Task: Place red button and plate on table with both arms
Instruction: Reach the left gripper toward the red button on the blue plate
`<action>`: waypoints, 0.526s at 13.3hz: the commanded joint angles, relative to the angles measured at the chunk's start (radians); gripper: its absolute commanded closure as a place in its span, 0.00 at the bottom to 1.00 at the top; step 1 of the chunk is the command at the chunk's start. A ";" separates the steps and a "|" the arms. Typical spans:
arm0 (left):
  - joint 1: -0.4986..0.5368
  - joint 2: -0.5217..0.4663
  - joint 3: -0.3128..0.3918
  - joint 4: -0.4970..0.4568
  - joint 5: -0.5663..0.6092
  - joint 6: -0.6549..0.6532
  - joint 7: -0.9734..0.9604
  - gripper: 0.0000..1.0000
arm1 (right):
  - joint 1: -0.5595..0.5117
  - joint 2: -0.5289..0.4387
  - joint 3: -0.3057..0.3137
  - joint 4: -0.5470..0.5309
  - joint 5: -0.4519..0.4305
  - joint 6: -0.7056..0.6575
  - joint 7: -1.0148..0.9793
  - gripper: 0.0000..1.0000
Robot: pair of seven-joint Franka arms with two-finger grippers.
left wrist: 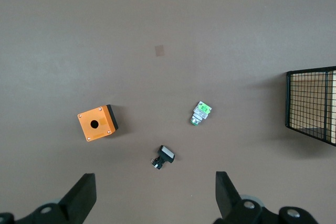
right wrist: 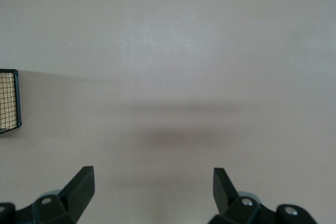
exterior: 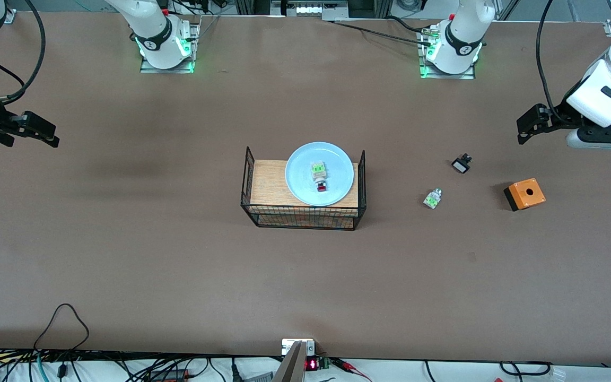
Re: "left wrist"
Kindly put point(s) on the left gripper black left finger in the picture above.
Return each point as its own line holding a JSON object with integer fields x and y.
{"x": 76, "y": 203}

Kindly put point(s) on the green push-button switch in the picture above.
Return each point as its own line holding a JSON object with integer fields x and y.
{"x": 200, "y": 111}

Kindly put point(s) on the orange push-button enclosure box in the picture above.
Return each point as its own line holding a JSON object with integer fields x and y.
{"x": 101, "y": 128}

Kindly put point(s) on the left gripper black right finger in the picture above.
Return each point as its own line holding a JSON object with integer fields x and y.
{"x": 228, "y": 200}

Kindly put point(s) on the black switch with white cap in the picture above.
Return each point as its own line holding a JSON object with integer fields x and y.
{"x": 165, "y": 154}

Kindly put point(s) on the brown tape patch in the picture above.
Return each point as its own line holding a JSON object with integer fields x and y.
{"x": 159, "y": 51}

